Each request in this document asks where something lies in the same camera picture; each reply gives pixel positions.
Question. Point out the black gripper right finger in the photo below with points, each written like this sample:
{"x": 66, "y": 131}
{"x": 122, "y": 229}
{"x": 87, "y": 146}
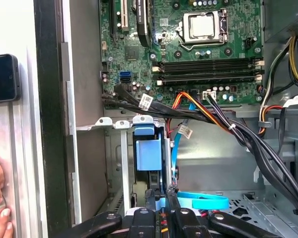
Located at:
{"x": 186, "y": 223}

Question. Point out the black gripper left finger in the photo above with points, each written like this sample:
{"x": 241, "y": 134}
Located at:
{"x": 142, "y": 223}

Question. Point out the hard disk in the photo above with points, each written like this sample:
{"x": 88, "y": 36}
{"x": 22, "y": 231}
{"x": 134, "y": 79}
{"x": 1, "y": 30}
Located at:
{"x": 149, "y": 156}

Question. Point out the metal disk bay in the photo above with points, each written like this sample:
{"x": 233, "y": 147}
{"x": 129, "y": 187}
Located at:
{"x": 125, "y": 161}

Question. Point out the black RAM slot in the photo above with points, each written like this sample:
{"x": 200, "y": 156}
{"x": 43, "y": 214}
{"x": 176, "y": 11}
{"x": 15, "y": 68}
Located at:
{"x": 208, "y": 62}
{"x": 208, "y": 76}
{"x": 208, "y": 68}
{"x": 208, "y": 81}

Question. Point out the black PC case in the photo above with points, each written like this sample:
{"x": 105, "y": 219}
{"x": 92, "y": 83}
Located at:
{"x": 49, "y": 99}

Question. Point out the green motherboard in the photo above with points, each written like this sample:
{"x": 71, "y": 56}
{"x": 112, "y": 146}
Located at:
{"x": 169, "y": 32}

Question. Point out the black graphics card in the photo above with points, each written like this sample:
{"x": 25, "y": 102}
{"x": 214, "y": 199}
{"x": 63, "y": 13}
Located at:
{"x": 144, "y": 29}

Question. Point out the metal socket cover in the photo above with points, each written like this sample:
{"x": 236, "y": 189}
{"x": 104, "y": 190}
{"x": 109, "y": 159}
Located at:
{"x": 186, "y": 27}

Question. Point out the silver CPU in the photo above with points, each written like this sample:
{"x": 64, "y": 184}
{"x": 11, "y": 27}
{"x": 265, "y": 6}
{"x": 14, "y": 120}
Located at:
{"x": 202, "y": 26}

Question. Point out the black phone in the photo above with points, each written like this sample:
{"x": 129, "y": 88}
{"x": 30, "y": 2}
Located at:
{"x": 2, "y": 77}

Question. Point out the black expansion slot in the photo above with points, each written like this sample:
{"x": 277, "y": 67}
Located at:
{"x": 113, "y": 19}

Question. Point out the white expansion slot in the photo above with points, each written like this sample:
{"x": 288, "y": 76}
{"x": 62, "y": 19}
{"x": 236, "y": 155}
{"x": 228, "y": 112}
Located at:
{"x": 125, "y": 15}

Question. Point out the grey power supply unit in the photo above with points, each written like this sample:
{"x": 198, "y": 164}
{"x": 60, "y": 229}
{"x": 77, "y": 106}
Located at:
{"x": 285, "y": 15}

